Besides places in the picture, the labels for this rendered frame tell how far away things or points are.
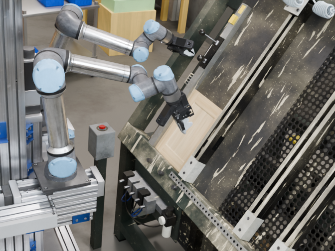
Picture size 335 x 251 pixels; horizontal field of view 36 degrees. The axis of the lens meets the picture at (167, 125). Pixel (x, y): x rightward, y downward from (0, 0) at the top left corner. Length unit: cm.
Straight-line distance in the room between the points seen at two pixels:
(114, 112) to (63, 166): 294
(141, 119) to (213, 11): 77
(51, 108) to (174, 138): 100
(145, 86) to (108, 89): 346
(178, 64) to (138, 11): 329
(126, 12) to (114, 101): 137
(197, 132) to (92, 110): 246
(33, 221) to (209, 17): 155
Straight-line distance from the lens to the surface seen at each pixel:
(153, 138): 297
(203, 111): 282
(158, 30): 268
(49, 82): 200
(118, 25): 627
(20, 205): 242
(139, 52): 256
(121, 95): 545
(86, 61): 217
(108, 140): 302
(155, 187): 287
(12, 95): 235
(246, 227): 239
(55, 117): 211
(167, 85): 211
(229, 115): 262
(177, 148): 285
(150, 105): 312
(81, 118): 498
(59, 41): 275
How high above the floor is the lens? 249
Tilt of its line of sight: 30 degrees down
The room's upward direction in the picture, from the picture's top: 7 degrees clockwise
